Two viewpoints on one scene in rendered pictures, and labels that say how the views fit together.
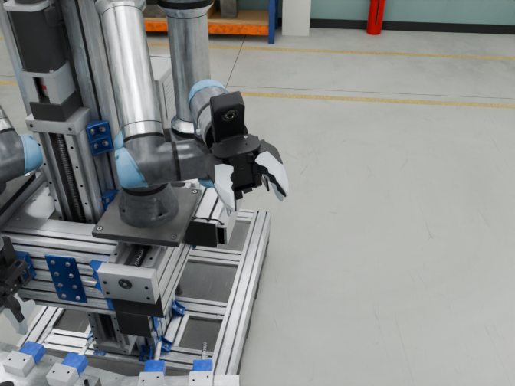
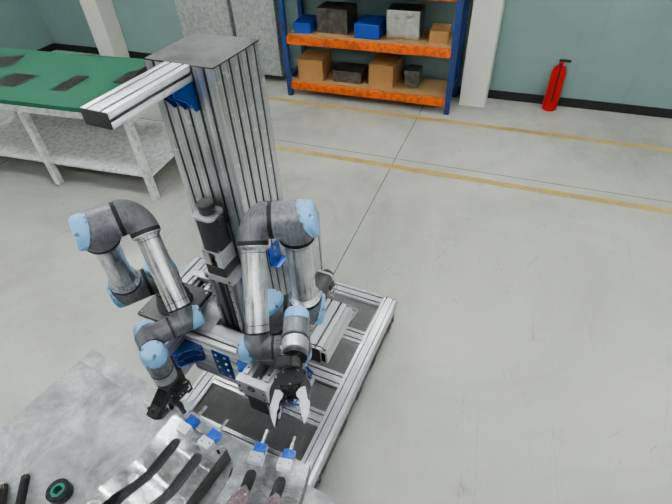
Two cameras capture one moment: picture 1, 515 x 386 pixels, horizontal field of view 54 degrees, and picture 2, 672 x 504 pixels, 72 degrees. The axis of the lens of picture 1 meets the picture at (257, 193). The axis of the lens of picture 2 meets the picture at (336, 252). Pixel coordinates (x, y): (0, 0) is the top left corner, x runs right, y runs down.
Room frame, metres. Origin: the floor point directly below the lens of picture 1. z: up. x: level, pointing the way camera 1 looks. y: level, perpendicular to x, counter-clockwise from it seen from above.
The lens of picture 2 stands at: (0.04, -0.29, 2.50)
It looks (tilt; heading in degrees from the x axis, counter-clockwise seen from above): 42 degrees down; 17
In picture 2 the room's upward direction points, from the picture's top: 3 degrees counter-clockwise
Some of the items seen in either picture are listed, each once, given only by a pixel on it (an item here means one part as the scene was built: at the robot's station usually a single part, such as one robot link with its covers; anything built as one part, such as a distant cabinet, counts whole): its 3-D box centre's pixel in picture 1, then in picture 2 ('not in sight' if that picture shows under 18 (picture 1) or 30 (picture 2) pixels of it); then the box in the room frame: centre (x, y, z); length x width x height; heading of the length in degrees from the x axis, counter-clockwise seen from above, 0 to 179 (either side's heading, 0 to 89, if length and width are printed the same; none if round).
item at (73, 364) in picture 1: (76, 361); (216, 434); (0.68, 0.40, 0.89); 0.13 x 0.05 x 0.05; 164
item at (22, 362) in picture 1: (34, 349); (194, 420); (0.71, 0.50, 0.89); 0.13 x 0.05 x 0.05; 164
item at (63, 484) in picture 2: not in sight; (59, 491); (0.38, 0.88, 0.82); 0.08 x 0.08 x 0.04
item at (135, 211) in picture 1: (146, 194); not in sight; (1.03, 0.28, 1.09); 0.15 x 0.15 x 0.10
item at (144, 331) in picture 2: not in sight; (153, 335); (0.77, 0.57, 1.31); 0.11 x 0.11 x 0.08; 47
